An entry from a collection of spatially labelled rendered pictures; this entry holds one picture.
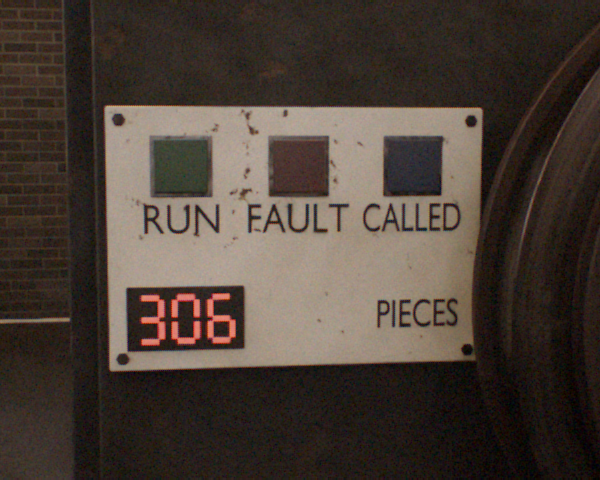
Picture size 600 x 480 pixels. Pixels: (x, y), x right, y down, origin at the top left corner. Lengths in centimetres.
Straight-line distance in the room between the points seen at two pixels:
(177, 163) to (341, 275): 14
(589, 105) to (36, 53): 625
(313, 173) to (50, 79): 608
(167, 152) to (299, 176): 9
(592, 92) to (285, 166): 21
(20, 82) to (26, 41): 28
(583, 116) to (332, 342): 24
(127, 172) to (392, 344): 22
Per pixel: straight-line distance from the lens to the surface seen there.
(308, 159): 63
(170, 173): 62
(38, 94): 668
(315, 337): 64
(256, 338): 64
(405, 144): 64
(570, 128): 54
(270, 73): 65
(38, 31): 671
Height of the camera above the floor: 121
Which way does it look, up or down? 5 degrees down
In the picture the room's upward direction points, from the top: straight up
